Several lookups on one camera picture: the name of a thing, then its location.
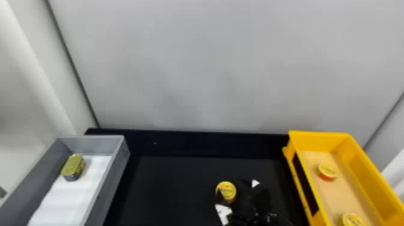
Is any yellow can with orange side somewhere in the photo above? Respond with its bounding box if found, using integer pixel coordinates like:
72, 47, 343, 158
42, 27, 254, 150
316, 162, 338, 182

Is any white foam liner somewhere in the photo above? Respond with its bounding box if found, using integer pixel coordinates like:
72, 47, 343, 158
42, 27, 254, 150
26, 154, 114, 226

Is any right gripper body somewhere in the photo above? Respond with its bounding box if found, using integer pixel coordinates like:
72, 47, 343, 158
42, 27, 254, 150
234, 193, 279, 226

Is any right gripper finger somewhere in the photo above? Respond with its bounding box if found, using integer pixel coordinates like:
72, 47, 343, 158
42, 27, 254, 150
237, 178, 263, 197
214, 202, 236, 226

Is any grey box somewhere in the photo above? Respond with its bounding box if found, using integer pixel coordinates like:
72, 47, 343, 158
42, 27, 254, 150
0, 135, 131, 226

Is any gold can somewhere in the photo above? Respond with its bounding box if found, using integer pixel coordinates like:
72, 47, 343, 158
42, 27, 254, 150
60, 154, 87, 183

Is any yellow box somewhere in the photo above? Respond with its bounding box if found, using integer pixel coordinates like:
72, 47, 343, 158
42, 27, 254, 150
281, 130, 404, 226

